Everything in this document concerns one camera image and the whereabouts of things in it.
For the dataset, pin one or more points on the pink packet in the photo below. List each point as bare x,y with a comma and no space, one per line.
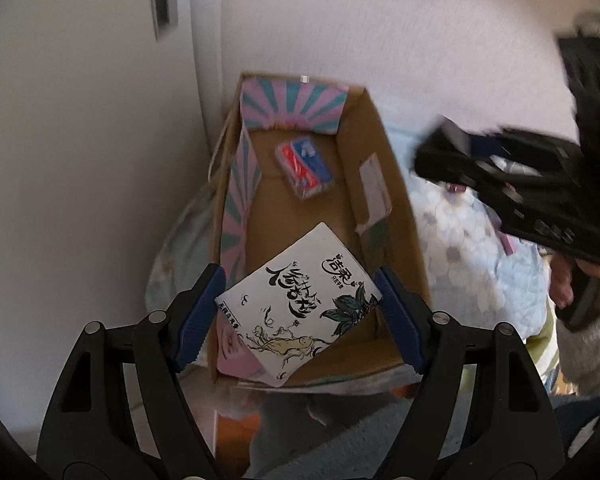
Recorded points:
232,352

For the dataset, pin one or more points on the white ink-print tissue packet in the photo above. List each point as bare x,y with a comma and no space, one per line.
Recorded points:
290,300

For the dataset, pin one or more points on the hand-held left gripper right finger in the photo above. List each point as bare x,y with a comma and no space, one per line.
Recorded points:
401,327

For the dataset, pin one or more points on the person's right hand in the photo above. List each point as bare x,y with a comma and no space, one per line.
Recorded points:
561,285

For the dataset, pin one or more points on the red and blue packet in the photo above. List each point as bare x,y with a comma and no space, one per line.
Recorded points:
302,166

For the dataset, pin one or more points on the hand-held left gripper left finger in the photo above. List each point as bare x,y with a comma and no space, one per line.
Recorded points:
199,316

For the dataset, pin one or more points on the light blue floral blanket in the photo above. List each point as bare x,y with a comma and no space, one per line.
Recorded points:
460,245

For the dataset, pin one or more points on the person's right forearm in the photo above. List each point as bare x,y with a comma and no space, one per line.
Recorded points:
592,360

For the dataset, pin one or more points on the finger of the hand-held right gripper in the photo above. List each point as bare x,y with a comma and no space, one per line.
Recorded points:
535,142
445,165

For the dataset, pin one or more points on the orange carton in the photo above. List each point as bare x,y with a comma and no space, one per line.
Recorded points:
230,432

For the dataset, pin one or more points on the grey cloth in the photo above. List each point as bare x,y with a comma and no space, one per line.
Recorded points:
300,440

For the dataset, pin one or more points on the cardboard box with sunburst print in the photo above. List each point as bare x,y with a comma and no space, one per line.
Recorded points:
300,230

